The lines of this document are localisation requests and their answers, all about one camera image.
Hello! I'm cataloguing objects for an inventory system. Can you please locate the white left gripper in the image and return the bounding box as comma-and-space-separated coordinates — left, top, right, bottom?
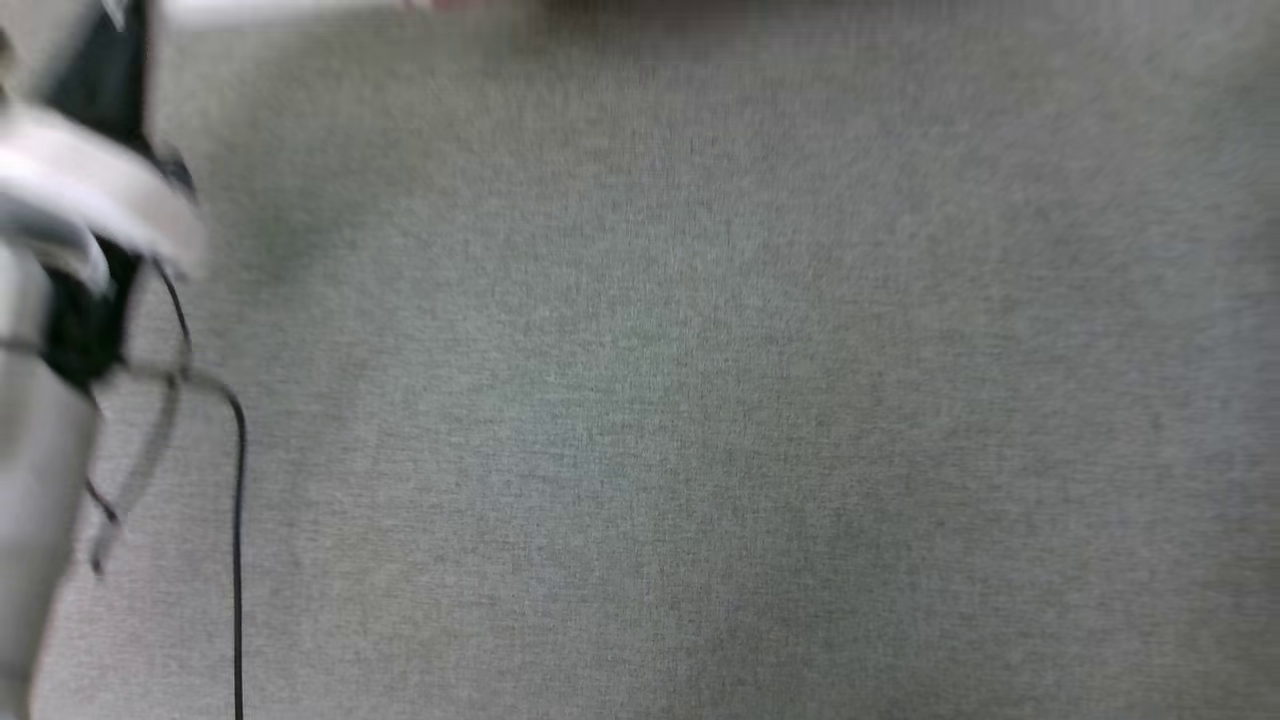
0, 0, 209, 393

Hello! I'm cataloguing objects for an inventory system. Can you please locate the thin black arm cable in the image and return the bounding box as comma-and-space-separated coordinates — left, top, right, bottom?
148, 256, 248, 720
84, 368, 193, 578

